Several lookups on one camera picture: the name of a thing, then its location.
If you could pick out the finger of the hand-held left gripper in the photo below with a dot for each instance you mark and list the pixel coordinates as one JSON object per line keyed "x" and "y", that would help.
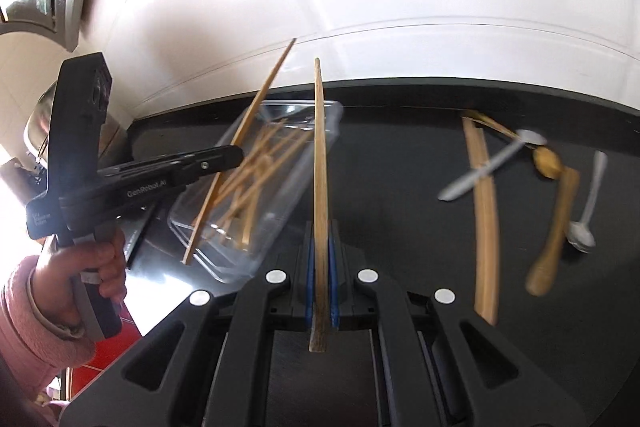
{"x": 200, "y": 164}

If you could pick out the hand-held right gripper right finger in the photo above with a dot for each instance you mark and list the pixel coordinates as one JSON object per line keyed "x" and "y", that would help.
{"x": 335, "y": 277}

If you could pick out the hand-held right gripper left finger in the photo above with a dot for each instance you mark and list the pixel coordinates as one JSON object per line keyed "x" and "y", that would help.
{"x": 310, "y": 277}

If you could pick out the clear plastic container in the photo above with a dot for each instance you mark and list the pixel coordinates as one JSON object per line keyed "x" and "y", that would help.
{"x": 260, "y": 252}

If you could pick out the pile of wooden chopsticks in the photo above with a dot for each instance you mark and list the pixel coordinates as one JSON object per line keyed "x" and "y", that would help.
{"x": 247, "y": 207}

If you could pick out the light bamboo chopstick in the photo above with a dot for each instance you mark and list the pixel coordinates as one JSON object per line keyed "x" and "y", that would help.
{"x": 479, "y": 232}
{"x": 320, "y": 157}
{"x": 492, "y": 232}
{"x": 250, "y": 117}

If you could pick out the white plastic spoon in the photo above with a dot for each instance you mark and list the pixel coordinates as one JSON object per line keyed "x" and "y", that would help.
{"x": 470, "y": 182}
{"x": 580, "y": 234}

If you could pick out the thick wooden spoon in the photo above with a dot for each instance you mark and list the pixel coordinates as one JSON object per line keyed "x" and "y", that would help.
{"x": 542, "y": 277}

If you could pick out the small wooden spoon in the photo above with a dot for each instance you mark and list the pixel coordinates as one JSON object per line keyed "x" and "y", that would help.
{"x": 546, "y": 163}

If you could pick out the person's left forearm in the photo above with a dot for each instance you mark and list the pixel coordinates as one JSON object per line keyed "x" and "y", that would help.
{"x": 25, "y": 347}

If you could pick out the person's left hand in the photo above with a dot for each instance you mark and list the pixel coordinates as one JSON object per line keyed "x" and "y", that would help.
{"x": 60, "y": 277}

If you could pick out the steel pot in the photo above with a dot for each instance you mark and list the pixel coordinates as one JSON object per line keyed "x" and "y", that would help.
{"x": 37, "y": 127}

